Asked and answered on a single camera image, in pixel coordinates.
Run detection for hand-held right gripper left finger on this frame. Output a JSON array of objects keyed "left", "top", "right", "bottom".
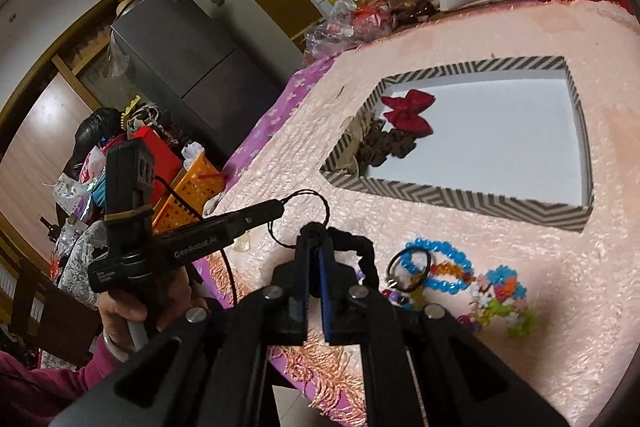
[{"left": 50, "top": 232, "right": 322, "bottom": 427}]

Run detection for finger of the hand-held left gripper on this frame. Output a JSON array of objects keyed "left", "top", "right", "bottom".
[{"left": 215, "top": 199, "right": 287, "bottom": 253}]

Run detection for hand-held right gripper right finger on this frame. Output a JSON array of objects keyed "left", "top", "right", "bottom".
[{"left": 319, "top": 239, "right": 571, "bottom": 427}]

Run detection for black scrunchie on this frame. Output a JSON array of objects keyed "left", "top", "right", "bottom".
[{"left": 300, "top": 222, "right": 382, "bottom": 294}]

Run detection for thin black hair tie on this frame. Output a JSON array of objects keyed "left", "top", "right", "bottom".
[{"left": 267, "top": 189, "right": 332, "bottom": 251}]

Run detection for black hair ring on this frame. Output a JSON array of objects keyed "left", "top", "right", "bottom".
[{"left": 386, "top": 249, "right": 436, "bottom": 294}]

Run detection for orange bead bracelet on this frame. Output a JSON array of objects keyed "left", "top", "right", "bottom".
[{"left": 427, "top": 259, "right": 473, "bottom": 293}]

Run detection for blue bead bracelet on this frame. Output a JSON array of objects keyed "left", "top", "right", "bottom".
[{"left": 400, "top": 238, "right": 475, "bottom": 296}]

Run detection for striped cardboard box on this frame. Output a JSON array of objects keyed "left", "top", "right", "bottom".
[{"left": 320, "top": 55, "right": 595, "bottom": 234}]

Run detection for colourful flower bead bracelet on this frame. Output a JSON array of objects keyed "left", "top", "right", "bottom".
[{"left": 470, "top": 267, "right": 537, "bottom": 340}]

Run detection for person's left forearm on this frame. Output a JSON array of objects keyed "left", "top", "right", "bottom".
[{"left": 0, "top": 339, "right": 132, "bottom": 427}]

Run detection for person's left hand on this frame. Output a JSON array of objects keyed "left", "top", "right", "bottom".
[{"left": 97, "top": 264, "right": 210, "bottom": 354}]

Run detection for red box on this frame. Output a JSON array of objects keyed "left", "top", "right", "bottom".
[{"left": 102, "top": 127, "right": 183, "bottom": 202}]

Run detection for orange plastic basket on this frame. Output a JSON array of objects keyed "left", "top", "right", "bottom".
[{"left": 151, "top": 153, "right": 226, "bottom": 235}]

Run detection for black bag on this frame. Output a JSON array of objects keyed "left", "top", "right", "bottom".
[{"left": 74, "top": 108, "right": 123, "bottom": 168}]

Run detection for white lace cloth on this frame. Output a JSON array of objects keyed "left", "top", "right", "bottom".
[{"left": 54, "top": 222, "right": 108, "bottom": 294}]

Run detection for purple bedsheet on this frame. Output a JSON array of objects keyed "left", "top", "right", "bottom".
[{"left": 192, "top": 54, "right": 341, "bottom": 403}]

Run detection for grey refrigerator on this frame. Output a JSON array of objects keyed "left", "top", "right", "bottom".
[{"left": 111, "top": 0, "right": 288, "bottom": 118}]

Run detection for brown scrunchie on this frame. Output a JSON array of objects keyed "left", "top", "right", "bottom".
[{"left": 356, "top": 119, "right": 417, "bottom": 168}]

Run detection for dark wooden chair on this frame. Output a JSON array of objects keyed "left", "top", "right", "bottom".
[{"left": 10, "top": 257, "right": 103, "bottom": 353}]

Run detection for red bow hair clip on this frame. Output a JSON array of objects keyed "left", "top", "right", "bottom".
[{"left": 380, "top": 89, "right": 436, "bottom": 136}]

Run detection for clear plastic bag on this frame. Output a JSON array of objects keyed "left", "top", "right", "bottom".
[{"left": 302, "top": 0, "right": 396, "bottom": 65}]

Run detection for yellow-capped bottle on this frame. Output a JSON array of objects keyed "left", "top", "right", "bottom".
[{"left": 324, "top": 0, "right": 352, "bottom": 24}]

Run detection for pink blanket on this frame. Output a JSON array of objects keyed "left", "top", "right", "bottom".
[{"left": 200, "top": 0, "right": 640, "bottom": 427}]

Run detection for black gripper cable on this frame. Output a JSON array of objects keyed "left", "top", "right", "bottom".
[{"left": 152, "top": 174, "right": 239, "bottom": 308}]

